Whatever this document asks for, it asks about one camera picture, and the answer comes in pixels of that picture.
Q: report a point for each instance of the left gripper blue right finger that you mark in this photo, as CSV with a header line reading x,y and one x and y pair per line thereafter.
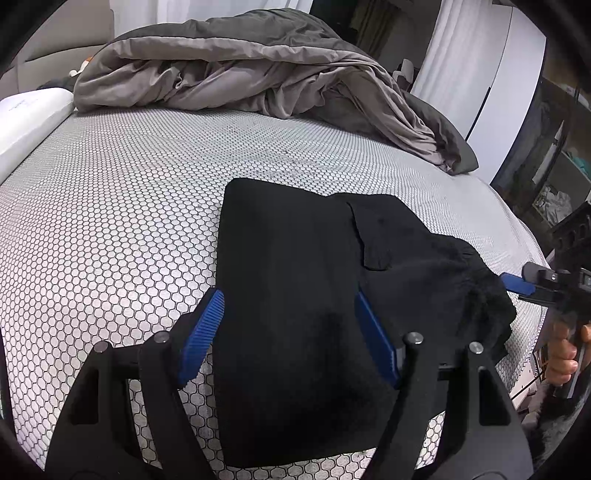
x,y
482,437

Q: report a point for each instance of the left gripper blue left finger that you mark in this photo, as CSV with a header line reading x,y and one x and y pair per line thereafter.
x,y
95,436

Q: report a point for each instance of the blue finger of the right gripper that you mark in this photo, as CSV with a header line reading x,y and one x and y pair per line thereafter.
x,y
517,284

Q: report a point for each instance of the black pants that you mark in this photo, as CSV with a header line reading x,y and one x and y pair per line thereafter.
x,y
293,377

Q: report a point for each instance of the person's right hand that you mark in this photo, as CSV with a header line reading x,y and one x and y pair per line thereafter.
x,y
562,362

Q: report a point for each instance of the dark shelf unit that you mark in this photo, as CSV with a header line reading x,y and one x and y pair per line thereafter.
x,y
546,175

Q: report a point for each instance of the white wardrobe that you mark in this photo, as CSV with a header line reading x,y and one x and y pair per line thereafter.
x,y
510,94

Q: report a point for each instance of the white chair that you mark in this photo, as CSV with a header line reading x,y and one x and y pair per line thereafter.
x,y
405,75

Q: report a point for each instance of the white curtain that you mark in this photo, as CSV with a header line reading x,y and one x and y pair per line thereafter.
x,y
447,78

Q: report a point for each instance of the grey duvet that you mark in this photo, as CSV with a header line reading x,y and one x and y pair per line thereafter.
x,y
278,62

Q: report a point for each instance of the white pillow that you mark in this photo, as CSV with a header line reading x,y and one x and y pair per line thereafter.
x,y
27,119

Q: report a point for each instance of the orange white plush toy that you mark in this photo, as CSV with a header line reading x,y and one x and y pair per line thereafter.
x,y
75,72

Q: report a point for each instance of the beige upholstered headboard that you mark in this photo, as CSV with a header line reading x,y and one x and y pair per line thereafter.
x,y
72,34

